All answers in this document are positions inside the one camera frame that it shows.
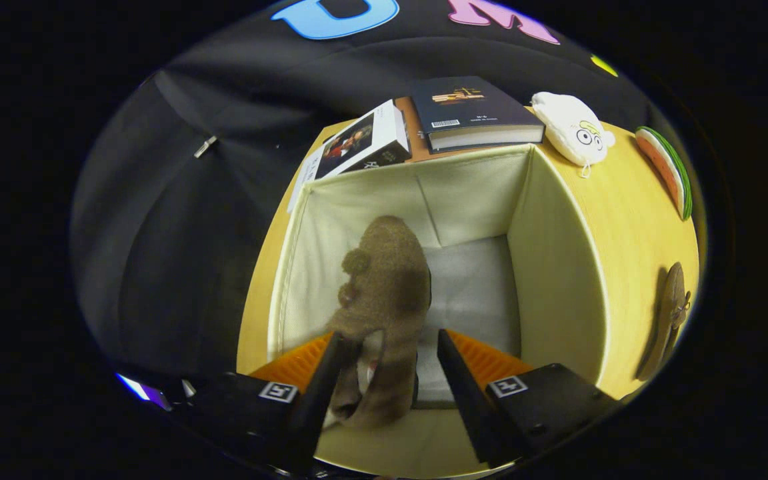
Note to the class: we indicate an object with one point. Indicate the brown cover book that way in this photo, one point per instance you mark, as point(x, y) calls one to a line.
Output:
point(410, 133)

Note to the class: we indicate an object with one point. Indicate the lit screen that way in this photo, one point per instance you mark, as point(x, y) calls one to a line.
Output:
point(140, 388)

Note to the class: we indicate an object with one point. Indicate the black backdrop cloth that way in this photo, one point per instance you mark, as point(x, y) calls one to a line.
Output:
point(177, 233)

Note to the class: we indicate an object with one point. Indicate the brown fuzzy shoe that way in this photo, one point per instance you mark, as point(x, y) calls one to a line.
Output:
point(670, 320)
point(387, 286)

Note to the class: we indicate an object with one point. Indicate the dark blue book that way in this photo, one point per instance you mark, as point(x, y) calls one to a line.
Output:
point(470, 106)

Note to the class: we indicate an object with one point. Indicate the silver cloth clip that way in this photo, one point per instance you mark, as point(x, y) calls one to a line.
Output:
point(204, 146)

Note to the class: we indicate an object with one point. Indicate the white plush toy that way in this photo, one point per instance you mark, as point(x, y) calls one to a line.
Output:
point(574, 130)

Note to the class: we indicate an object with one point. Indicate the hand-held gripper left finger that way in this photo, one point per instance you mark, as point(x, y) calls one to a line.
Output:
point(310, 413)

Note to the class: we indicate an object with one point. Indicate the grey fabric storage box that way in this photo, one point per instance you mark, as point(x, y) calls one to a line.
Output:
point(477, 186)

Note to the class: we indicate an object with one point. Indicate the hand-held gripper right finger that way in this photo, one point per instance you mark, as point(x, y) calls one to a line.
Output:
point(474, 406)

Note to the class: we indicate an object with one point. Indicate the watermelon slice plush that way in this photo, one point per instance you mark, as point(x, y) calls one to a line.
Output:
point(670, 170)

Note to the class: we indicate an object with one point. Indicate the white cover book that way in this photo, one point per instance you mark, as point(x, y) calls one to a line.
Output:
point(357, 143)

